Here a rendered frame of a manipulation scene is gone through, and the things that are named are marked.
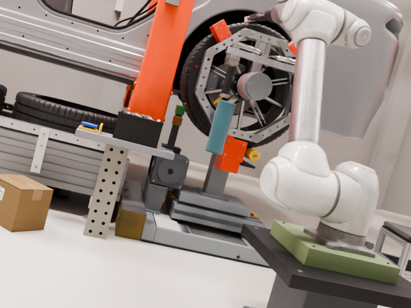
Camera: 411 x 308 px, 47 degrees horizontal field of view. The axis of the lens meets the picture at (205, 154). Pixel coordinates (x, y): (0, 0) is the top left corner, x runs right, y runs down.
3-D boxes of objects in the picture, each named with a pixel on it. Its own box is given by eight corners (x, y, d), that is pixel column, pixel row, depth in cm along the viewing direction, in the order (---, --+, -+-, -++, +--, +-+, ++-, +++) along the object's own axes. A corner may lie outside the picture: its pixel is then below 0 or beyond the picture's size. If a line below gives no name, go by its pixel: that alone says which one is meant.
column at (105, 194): (106, 233, 220) (128, 145, 217) (105, 239, 210) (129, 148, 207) (84, 228, 218) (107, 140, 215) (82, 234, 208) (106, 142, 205)
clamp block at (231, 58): (233, 67, 226) (236, 56, 225) (238, 66, 217) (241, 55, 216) (223, 64, 225) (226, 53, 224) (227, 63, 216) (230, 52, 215)
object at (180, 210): (243, 221, 291) (247, 206, 290) (260, 239, 255) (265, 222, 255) (164, 203, 280) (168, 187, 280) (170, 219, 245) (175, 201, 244)
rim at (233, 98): (292, 106, 280) (256, 27, 270) (307, 107, 257) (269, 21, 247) (216, 145, 275) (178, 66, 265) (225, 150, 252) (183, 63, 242)
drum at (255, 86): (257, 102, 250) (264, 77, 249) (269, 104, 229) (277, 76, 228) (232, 96, 247) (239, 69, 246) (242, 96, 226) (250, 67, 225)
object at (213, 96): (237, 124, 301) (266, 82, 300) (240, 124, 293) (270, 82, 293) (196, 95, 293) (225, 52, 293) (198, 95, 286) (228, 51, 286)
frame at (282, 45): (281, 149, 256) (310, 50, 251) (285, 151, 249) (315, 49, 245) (185, 123, 244) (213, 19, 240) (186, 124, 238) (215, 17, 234)
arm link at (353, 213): (377, 240, 152) (398, 174, 150) (329, 230, 146) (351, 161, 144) (348, 225, 167) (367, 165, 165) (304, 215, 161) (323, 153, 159)
